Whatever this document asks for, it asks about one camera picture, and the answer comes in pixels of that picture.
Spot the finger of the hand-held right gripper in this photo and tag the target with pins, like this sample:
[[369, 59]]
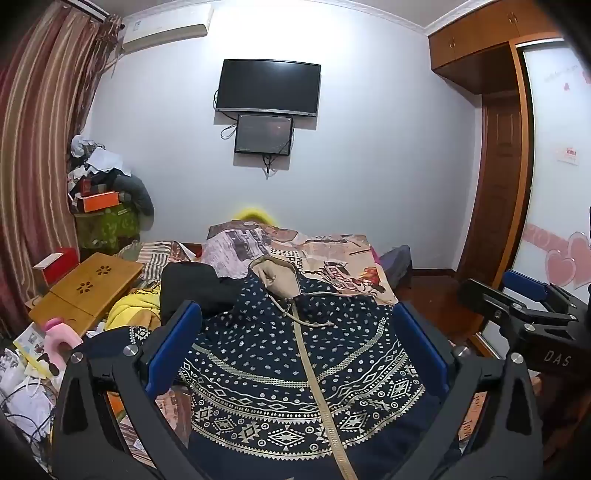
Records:
[[524, 284], [480, 297]]

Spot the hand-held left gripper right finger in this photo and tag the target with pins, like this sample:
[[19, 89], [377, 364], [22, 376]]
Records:
[[422, 350]]

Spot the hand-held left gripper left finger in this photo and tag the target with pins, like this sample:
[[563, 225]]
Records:
[[173, 350]]

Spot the navy patterned hooded garment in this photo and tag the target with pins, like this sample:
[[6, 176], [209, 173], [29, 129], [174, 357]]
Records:
[[277, 350]]

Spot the pile of clothes and bags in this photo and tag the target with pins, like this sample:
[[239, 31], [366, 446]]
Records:
[[92, 161]]

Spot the yellow cloth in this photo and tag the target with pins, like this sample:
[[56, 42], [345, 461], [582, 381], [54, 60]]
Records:
[[129, 309]]

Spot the black garment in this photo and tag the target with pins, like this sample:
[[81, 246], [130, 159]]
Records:
[[194, 286]]

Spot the purple cloth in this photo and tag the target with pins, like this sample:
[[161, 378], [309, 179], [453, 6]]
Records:
[[397, 263]]

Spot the striped cloth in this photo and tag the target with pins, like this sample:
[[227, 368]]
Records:
[[157, 258]]

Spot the white heart-print sliding door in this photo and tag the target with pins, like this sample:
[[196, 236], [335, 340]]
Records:
[[554, 194]]

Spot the wooden folding table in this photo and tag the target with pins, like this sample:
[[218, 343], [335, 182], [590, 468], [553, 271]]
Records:
[[87, 288]]

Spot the pink plastic toy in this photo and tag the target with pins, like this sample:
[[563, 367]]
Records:
[[57, 334]]

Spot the red white door sticker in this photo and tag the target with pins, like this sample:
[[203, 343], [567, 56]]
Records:
[[569, 154]]

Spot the red box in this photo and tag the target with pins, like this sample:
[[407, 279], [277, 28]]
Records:
[[57, 267]]

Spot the yellow pillow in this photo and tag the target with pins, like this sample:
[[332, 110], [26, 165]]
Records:
[[254, 216]]

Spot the grey plush cushion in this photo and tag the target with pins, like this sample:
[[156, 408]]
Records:
[[138, 191]]

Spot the orange box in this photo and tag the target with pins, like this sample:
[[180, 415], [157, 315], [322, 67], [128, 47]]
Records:
[[97, 202]]

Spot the wooden wardrobe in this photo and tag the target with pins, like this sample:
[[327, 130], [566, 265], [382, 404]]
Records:
[[461, 41]]

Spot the red striped curtain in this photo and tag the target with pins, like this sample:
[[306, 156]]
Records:
[[37, 138]]

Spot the white air conditioner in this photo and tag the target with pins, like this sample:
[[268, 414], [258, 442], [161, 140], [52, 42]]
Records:
[[166, 27]]

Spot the small black wall monitor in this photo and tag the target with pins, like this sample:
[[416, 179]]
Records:
[[263, 134]]

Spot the black wall television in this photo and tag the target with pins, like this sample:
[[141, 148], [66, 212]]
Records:
[[268, 87]]

